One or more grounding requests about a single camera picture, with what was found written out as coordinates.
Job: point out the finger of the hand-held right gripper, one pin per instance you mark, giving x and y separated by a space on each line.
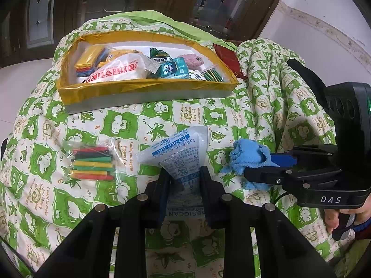
269 178
285 159

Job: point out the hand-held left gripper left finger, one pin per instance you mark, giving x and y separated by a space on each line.
164 199

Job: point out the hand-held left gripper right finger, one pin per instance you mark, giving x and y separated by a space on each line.
208 197

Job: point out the blue towel cloth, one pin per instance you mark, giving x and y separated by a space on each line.
249 156

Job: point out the white desiccant bag blue print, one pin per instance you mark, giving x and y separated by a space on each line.
179 156

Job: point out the bag of multicoloured sticks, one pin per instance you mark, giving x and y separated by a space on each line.
92 162

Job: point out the bag of green sticks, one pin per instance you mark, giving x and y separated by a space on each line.
216 76

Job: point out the white foam tray yellow tape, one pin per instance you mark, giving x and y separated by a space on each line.
145 91

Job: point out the white tissue pack yellow print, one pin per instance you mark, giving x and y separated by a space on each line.
197 76

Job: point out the teal tissue pack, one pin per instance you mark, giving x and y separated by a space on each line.
171 68

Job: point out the white bag red print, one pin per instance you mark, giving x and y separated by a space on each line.
121 70

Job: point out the pink plush toy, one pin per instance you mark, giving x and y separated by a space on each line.
189 60

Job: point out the white packet green print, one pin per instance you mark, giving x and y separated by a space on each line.
159 53

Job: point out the yellow plastic packet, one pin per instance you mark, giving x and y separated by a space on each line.
121 53

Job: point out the yellow pack of coloured sponges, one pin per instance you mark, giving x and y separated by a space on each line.
89 58

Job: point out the person's right hand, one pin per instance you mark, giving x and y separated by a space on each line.
331 221

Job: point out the green printed blanket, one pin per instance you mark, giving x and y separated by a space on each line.
121 121

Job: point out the wooden glass-panel partition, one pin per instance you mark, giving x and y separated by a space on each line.
116 3

